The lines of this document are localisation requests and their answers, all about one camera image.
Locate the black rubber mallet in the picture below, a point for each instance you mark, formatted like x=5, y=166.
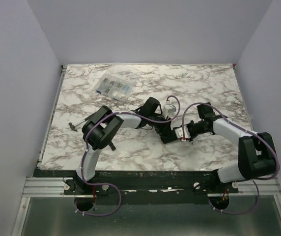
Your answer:
x=112, y=146

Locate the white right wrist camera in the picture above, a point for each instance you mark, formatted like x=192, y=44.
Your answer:
x=181, y=132

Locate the small steel claw hammer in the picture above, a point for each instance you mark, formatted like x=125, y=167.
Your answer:
x=73, y=127

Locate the clear plastic screw organizer box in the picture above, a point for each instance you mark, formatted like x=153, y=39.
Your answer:
x=114, y=87

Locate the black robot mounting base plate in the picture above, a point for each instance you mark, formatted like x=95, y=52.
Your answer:
x=142, y=187

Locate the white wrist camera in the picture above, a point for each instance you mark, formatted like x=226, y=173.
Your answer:
x=181, y=132
x=167, y=110

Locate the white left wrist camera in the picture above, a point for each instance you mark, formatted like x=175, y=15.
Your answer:
x=167, y=110

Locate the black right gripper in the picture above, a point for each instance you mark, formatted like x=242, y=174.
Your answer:
x=189, y=131

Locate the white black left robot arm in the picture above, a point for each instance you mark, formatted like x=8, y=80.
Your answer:
x=101, y=128

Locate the dark green folding umbrella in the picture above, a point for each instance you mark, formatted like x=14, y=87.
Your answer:
x=166, y=133

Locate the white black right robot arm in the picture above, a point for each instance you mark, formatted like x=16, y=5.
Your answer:
x=232, y=151

